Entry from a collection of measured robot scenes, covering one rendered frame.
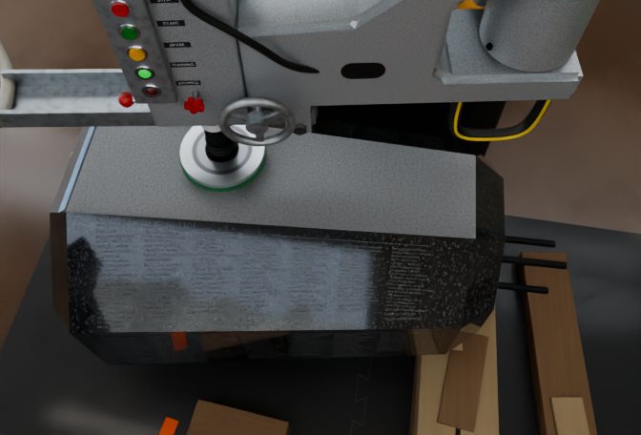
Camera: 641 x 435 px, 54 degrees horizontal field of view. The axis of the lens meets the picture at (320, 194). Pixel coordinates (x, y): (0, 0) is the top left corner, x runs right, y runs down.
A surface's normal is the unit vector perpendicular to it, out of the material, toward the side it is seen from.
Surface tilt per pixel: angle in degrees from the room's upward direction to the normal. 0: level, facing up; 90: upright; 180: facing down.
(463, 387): 0
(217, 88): 90
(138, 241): 45
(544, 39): 90
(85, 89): 1
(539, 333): 0
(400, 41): 90
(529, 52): 90
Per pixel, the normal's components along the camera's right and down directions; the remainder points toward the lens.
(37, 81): 0.03, 0.87
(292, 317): -0.06, 0.26
